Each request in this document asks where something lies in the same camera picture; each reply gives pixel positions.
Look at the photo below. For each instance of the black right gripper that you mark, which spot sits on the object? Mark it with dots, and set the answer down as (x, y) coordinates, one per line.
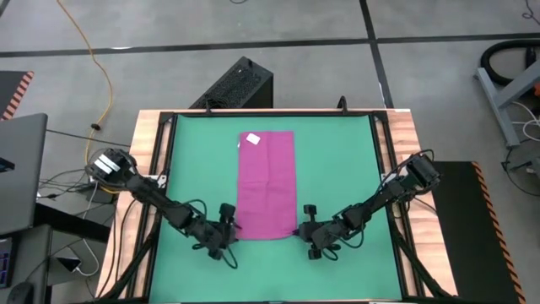
(322, 232)

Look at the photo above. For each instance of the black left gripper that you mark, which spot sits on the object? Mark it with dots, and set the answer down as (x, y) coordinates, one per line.
(213, 234)

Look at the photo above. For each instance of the magenta cloth towel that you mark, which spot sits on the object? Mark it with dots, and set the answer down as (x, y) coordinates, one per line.
(266, 190)

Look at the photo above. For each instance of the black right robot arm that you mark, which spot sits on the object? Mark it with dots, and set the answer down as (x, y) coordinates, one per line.
(379, 198)

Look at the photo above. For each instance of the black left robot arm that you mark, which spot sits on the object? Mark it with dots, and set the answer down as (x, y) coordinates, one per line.
(156, 196)

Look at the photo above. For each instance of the green table mat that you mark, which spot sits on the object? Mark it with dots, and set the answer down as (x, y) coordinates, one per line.
(274, 270)

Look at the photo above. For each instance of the black computer tower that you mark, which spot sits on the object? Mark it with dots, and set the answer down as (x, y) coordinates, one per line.
(240, 84)

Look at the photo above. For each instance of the large black orange-striped floor mat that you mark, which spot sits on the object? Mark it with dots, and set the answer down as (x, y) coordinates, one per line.
(464, 232)

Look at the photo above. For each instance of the smartphone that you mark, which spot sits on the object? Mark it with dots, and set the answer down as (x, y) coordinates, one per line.
(69, 264)

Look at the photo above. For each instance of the grey side desk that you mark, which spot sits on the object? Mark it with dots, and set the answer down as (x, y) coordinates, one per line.
(34, 253)

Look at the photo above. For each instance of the grey laptop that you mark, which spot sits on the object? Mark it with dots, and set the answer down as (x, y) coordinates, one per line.
(21, 169)

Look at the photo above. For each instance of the black computer mouse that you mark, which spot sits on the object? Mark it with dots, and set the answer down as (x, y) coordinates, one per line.
(20, 293)

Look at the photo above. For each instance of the device with blue keys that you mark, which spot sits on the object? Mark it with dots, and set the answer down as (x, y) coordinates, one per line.
(5, 266)

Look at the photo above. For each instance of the grey metal stand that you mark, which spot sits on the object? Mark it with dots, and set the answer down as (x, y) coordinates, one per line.
(498, 101)

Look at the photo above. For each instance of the small black orange-striped floor mat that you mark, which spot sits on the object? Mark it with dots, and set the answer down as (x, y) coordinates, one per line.
(10, 90)

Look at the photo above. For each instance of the black metal table frame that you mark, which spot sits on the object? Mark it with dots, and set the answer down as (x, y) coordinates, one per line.
(274, 113)

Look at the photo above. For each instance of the black frame clamp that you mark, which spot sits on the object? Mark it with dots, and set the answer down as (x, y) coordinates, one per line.
(207, 106)
(342, 103)

